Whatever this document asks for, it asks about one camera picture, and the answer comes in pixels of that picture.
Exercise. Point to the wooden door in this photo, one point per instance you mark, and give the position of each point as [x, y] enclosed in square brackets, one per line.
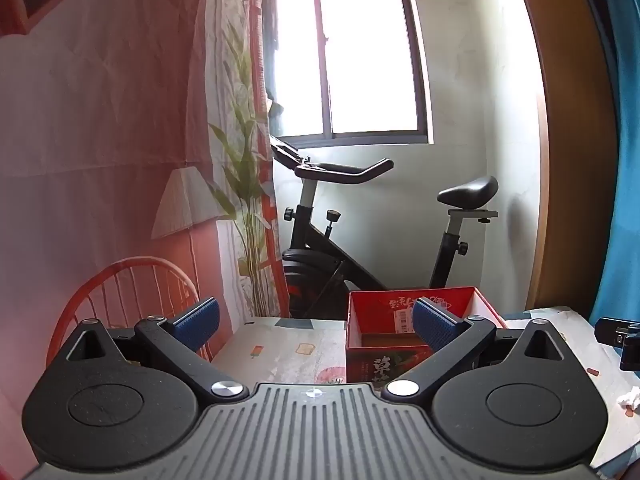
[570, 160]

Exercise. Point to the black exercise bike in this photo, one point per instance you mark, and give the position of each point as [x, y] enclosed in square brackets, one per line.
[310, 240]

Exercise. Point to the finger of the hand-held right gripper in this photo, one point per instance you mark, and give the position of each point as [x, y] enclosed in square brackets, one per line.
[631, 355]
[612, 331]

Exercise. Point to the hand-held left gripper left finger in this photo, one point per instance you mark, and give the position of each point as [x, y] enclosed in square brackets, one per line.
[197, 324]

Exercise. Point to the dark framed window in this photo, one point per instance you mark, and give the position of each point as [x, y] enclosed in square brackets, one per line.
[360, 60]

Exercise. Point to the crumpled white tissue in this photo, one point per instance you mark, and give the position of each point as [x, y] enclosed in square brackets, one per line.
[629, 398]

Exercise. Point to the blue curtain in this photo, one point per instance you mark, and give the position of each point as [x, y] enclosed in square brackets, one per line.
[625, 160]

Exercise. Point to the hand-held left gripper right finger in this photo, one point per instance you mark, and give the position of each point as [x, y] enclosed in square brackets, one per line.
[433, 329]

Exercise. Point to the red cardboard box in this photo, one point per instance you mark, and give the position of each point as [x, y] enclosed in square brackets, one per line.
[370, 312]

